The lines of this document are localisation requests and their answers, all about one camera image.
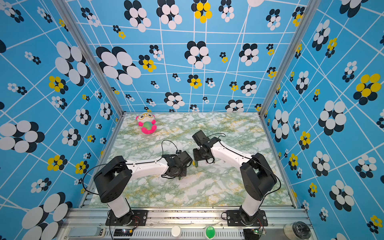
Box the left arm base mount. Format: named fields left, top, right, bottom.
left=106, top=210, right=149, bottom=227

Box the aluminium corner post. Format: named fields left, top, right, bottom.
left=52, top=0, right=124, bottom=118
left=260, top=0, right=321, bottom=117

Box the aluminium corner post left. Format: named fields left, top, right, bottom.
left=52, top=0, right=124, bottom=118

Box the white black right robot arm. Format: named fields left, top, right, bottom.
left=192, top=131, right=281, bottom=226

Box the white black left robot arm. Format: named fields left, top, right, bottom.
left=93, top=151, right=193, bottom=226

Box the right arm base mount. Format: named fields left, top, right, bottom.
left=226, top=210, right=269, bottom=228

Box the aluminium corner post right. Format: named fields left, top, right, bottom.
left=260, top=0, right=321, bottom=117

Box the pink white plush toy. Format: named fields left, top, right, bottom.
left=136, top=113, right=157, bottom=135

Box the white round button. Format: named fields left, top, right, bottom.
left=171, top=226, right=182, bottom=238

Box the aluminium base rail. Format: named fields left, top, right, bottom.
left=56, top=205, right=316, bottom=240

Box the green push button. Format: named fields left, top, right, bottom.
left=204, top=226, right=216, bottom=240

